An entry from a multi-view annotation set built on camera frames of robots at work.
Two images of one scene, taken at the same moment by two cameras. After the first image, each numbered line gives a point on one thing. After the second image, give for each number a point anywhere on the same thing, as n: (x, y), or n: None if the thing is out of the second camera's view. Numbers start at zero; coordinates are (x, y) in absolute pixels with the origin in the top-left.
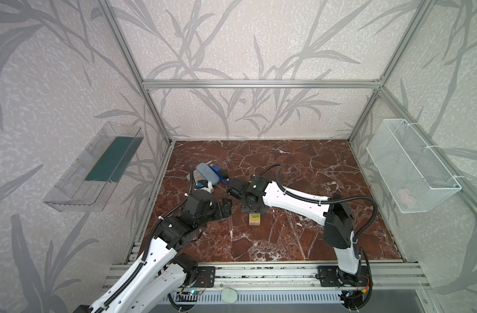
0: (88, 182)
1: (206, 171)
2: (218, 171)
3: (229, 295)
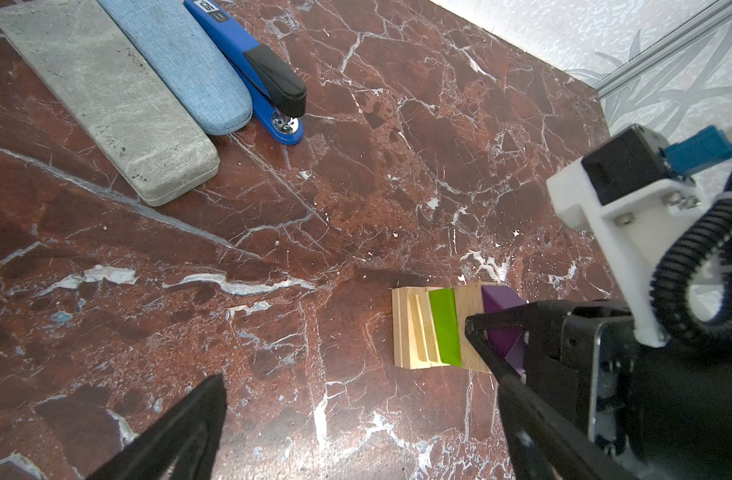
0: None
1: (168, 37)
2: (277, 95)
3: None
